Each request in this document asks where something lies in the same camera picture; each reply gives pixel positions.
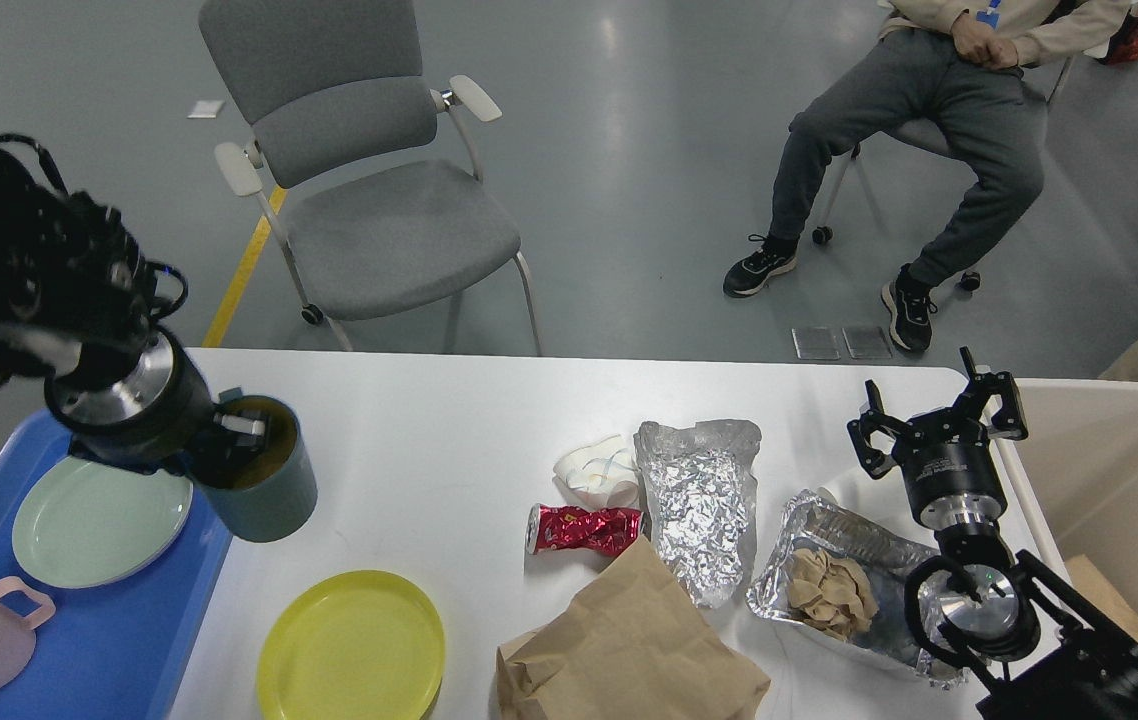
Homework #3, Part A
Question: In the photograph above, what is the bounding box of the beige plastic bin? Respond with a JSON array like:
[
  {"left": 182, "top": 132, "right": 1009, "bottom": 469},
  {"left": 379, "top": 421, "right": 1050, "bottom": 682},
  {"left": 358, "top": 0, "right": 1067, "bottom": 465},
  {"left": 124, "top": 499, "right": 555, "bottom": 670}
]
[{"left": 989, "top": 376, "right": 1138, "bottom": 720}]

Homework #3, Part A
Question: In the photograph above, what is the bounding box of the crumpled brown napkin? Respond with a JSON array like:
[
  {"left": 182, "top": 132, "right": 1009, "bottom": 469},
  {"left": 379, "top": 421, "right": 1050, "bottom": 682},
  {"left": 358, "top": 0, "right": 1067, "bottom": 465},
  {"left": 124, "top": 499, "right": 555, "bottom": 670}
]
[{"left": 787, "top": 548, "right": 879, "bottom": 642}]

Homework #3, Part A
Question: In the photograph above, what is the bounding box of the seated person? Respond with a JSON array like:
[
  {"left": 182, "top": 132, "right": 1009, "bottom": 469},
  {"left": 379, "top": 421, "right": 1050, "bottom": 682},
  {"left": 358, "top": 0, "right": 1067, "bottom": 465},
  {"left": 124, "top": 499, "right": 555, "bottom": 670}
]
[{"left": 723, "top": 1, "right": 1130, "bottom": 354}]

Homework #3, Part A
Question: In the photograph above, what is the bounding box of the crumpled white tissue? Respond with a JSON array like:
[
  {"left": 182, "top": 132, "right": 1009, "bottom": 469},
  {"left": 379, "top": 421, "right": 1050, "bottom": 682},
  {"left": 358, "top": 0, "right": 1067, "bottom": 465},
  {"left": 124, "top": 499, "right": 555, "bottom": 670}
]
[{"left": 552, "top": 436, "right": 640, "bottom": 511}]

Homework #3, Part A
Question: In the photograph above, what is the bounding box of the crushed red can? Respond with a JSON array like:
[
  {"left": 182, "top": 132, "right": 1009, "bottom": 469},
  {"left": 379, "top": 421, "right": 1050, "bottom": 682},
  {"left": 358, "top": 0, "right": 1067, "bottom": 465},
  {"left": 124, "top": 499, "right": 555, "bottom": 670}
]
[{"left": 525, "top": 503, "right": 646, "bottom": 558}]

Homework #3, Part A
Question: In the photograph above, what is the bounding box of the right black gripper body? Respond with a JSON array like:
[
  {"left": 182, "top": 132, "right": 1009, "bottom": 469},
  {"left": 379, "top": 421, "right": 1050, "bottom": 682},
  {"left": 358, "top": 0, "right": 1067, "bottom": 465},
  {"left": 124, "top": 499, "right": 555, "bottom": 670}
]
[{"left": 892, "top": 413, "right": 1008, "bottom": 527}]

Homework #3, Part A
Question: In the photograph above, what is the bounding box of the cardboard piece in bin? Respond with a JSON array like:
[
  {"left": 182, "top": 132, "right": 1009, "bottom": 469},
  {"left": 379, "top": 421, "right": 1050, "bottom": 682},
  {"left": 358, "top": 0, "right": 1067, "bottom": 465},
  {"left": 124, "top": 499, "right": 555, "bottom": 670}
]
[{"left": 1064, "top": 555, "right": 1138, "bottom": 643}]

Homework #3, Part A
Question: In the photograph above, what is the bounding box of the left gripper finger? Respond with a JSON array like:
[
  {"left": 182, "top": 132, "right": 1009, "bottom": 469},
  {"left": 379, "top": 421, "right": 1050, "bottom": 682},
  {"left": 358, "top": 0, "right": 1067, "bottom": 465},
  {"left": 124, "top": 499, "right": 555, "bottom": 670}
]
[{"left": 214, "top": 405, "right": 271, "bottom": 471}]

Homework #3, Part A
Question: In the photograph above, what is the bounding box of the dark teal mug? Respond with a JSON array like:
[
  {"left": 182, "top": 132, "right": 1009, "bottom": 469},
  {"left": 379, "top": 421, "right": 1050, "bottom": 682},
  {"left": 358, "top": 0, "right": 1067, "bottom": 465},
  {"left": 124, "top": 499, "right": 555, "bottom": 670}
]
[{"left": 190, "top": 387, "right": 318, "bottom": 543}]

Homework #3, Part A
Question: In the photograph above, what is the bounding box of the grey office chair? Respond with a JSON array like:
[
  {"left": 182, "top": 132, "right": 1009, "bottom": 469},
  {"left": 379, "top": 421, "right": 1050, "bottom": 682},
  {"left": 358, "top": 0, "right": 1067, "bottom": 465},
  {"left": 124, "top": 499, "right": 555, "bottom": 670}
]
[{"left": 198, "top": 1, "right": 545, "bottom": 355}]

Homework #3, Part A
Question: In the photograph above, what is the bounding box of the pale green plate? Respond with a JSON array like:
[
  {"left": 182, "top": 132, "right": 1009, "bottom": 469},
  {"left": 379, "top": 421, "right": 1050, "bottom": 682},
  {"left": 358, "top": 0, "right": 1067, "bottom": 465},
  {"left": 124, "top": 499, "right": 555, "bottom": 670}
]
[{"left": 11, "top": 457, "right": 193, "bottom": 589}]

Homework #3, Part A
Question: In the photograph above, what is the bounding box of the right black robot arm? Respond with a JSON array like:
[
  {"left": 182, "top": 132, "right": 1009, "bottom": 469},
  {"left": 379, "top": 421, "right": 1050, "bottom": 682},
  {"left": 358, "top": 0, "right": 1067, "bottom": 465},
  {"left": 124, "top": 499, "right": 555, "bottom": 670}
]
[{"left": 848, "top": 348, "right": 1138, "bottom": 719}]

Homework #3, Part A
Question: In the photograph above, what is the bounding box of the aluminium foil tray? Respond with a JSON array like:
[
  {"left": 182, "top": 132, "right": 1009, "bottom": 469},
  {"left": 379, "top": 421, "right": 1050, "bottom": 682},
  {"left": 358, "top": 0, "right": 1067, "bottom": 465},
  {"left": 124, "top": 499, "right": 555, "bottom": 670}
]
[{"left": 747, "top": 489, "right": 970, "bottom": 692}]

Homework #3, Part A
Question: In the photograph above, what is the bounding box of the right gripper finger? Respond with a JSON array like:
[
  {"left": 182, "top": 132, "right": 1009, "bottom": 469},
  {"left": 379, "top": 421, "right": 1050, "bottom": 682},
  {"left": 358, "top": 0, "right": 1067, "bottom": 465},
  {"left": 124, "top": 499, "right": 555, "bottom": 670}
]
[
  {"left": 950, "top": 346, "right": 1029, "bottom": 441},
  {"left": 847, "top": 379, "right": 915, "bottom": 481}
]

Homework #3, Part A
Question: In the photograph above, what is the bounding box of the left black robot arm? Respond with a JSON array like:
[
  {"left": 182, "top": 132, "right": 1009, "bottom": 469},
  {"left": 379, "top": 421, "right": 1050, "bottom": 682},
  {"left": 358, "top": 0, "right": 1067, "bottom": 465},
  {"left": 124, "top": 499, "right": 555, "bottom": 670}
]
[{"left": 0, "top": 133, "right": 272, "bottom": 488}]

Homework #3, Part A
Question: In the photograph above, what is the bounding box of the silver foil bag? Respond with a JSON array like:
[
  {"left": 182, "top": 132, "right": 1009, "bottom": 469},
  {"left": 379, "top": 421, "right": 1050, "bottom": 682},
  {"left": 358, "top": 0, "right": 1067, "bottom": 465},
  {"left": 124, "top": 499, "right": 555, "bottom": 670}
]
[{"left": 634, "top": 419, "right": 762, "bottom": 610}]

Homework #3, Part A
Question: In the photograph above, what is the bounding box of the yellow plate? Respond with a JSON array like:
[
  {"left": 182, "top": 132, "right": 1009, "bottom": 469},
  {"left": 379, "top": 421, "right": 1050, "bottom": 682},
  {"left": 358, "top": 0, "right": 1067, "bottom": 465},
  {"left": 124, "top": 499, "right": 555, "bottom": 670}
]
[{"left": 255, "top": 570, "right": 446, "bottom": 719}]

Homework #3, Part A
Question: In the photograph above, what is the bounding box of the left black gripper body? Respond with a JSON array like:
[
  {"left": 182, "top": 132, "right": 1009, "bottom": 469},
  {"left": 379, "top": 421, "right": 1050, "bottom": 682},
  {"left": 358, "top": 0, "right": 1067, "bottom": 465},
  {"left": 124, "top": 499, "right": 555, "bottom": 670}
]
[{"left": 46, "top": 331, "right": 230, "bottom": 478}]

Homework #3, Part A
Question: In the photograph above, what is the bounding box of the person's wheeled chair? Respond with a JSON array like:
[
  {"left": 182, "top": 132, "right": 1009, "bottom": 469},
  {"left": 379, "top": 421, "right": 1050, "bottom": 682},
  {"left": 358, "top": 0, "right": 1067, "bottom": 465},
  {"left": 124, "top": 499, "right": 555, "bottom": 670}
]
[{"left": 811, "top": 55, "right": 1078, "bottom": 293}]

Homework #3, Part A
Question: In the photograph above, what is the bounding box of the blue plastic tray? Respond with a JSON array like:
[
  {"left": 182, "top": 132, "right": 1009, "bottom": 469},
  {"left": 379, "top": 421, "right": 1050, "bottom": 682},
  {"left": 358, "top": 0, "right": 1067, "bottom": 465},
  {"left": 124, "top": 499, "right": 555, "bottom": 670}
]
[{"left": 0, "top": 411, "right": 231, "bottom": 719}]

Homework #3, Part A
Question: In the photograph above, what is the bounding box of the brown paper bag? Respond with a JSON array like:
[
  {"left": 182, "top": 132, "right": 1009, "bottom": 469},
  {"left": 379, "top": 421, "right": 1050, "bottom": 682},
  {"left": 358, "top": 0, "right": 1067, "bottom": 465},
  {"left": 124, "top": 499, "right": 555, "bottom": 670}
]
[{"left": 495, "top": 538, "right": 772, "bottom": 719}]

